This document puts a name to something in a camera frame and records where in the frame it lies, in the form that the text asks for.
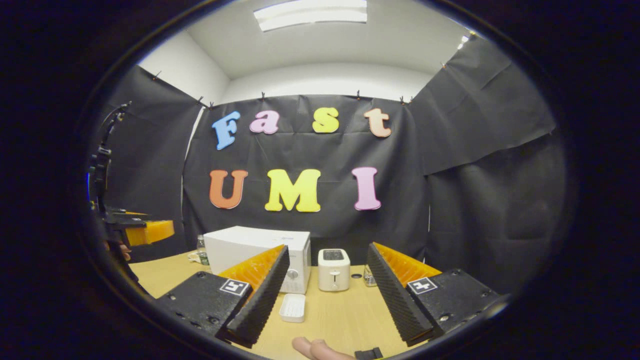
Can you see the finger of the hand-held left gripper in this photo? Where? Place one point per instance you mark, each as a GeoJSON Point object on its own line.
{"type": "Point", "coordinates": [150, 232]}

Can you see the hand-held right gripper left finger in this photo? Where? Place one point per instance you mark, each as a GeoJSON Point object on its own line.
{"type": "Point", "coordinates": [265, 300]}

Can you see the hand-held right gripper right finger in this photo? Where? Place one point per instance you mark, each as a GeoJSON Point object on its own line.
{"type": "Point", "coordinates": [397, 300]}

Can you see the white microwave oven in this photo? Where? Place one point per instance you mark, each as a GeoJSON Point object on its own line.
{"type": "Point", "coordinates": [240, 250]}

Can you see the white plastic tray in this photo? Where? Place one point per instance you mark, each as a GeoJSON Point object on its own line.
{"type": "Point", "coordinates": [292, 307]}

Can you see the clear glass jar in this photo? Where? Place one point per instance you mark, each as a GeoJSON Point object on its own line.
{"type": "Point", "coordinates": [369, 277]}

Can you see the clear plastic bottle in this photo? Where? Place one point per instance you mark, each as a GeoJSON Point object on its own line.
{"type": "Point", "coordinates": [202, 252]}

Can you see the white toaster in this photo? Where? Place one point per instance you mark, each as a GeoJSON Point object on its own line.
{"type": "Point", "coordinates": [334, 275]}

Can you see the small ceiling light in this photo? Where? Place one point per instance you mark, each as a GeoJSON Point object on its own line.
{"type": "Point", "coordinates": [462, 42]}

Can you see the long ceiling light panel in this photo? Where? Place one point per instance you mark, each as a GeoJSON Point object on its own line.
{"type": "Point", "coordinates": [310, 14]}

